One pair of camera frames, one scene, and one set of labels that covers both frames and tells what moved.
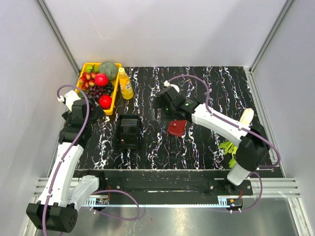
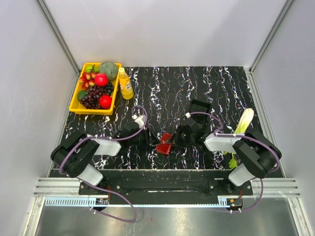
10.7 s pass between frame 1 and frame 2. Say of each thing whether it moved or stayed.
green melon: stayed
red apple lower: stayed
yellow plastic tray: stayed
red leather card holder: moved
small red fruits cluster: stayed
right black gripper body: moved
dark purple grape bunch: stayed
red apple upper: stayed
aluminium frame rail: stayed
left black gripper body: moved
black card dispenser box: moved
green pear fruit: stayed
